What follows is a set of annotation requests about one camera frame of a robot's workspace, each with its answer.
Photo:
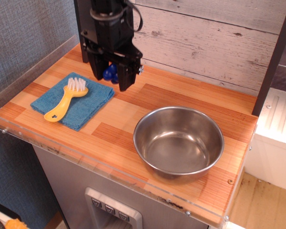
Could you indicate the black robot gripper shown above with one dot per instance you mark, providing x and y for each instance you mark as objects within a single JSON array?
[{"x": 111, "y": 40}]

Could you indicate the clear acrylic edge guard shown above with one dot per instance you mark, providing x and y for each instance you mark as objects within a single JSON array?
[{"x": 105, "y": 146}]

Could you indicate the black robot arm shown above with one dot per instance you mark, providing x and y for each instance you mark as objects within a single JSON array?
[{"x": 113, "y": 7}]

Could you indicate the blue folded cloth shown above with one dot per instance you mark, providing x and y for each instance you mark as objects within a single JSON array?
[{"x": 82, "y": 109}]

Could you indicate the yellow scrub brush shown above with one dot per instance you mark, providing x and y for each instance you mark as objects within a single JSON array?
[{"x": 75, "y": 88}]

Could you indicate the yellow object bottom left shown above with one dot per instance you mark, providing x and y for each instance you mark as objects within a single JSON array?
[{"x": 15, "y": 224}]

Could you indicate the grey toy cabinet front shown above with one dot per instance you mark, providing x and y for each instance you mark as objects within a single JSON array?
[{"x": 69, "y": 180}]

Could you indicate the blue toy grape bunch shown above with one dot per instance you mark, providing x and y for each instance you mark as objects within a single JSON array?
[{"x": 110, "y": 74}]

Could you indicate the dark right upright post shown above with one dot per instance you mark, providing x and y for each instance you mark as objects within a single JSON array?
[{"x": 274, "y": 62}]

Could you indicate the stainless steel bowl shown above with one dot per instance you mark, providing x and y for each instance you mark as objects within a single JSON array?
[{"x": 178, "y": 144}]

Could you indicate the silver toy dispenser panel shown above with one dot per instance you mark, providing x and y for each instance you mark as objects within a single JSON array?
[{"x": 108, "y": 213}]

